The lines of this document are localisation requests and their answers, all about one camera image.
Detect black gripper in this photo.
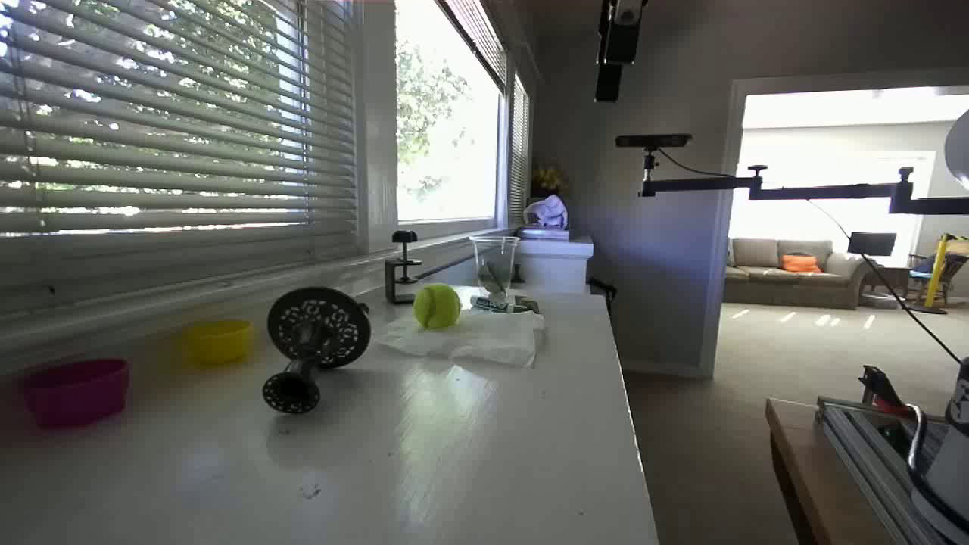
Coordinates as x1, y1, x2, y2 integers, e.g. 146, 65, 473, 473
592, 0, 650, 106

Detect yellow flowers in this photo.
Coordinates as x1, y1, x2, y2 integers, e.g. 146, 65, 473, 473
529, 165, 569, 201

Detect raised window blind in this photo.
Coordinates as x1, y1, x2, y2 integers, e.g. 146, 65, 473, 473
435, 0, 513, 94

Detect white cloth bundle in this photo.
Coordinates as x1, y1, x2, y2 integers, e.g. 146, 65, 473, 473
520, 194, 572, 242

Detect white storage box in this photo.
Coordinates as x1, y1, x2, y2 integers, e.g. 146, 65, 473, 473
516, 236, 595, 297

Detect clear plastic cup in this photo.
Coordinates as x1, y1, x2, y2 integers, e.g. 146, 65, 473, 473
466, 229, 523, 307

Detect green stuff in cup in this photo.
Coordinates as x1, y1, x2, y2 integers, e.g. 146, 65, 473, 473
478, 264, 516, 307

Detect orange cushion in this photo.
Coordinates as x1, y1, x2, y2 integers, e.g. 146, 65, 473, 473
777, 251, 824, 275

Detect beige sofa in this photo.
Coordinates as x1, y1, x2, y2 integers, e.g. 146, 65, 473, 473
721, 236, 872, 311

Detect yellow-green tennis ball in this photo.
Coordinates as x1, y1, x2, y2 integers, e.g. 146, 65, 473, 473
411, 281, 466, 333

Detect white cloth towel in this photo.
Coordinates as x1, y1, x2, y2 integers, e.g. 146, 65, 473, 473
374, 300, 550, 370

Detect black chair back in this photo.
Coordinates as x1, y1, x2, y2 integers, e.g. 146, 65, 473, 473
845, 229, 899, 261

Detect black mesh strainer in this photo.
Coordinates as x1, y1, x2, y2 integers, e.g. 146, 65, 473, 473
261, 285, 374, 418

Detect yellow stand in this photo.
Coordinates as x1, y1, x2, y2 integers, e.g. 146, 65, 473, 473
920, 234, 969, 315

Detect red black spring clamp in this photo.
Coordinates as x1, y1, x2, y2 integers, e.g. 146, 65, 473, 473
856, 364, 927, 434

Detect wooden side table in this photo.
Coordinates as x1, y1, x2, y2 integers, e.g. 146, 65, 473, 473
764, 397, 902, 545

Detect small yellow bowl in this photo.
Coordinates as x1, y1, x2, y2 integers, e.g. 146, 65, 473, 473
177, 318, 257, 370

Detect small magenta bowl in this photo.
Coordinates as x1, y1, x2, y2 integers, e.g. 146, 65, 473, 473
20, 357, 134, 430

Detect black bar-shaped camera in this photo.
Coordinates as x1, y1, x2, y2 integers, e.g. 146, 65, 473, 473
613, 130, 694, 153

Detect grey metal base plate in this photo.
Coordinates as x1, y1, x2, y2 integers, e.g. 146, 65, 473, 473
813, 394, 969, 545

